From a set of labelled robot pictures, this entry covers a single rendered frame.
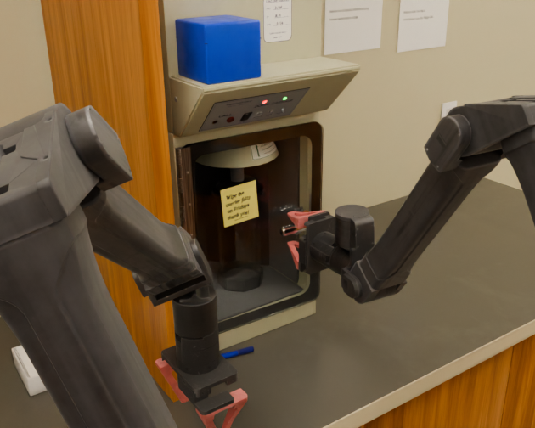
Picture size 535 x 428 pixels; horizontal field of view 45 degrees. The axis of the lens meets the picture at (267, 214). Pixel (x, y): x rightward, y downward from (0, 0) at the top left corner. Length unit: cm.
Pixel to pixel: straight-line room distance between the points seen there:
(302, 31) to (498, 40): 124
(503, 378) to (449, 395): 19
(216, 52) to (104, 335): 68
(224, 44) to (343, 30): 88
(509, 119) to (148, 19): 52
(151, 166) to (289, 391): 50
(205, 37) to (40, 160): 65
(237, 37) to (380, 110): 105
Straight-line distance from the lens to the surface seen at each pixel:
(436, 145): 77
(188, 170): 113
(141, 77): 99
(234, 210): 120
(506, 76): 245
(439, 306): 153
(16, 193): 36
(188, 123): 106
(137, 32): 98
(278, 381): 126
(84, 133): 42
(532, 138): 69
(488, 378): 156
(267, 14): 118
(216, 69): 101
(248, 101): 107
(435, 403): 144
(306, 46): 123
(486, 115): 72
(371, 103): 198
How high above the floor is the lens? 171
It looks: 23 degrees down
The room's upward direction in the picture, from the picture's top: 1 degrees counter-clockwise
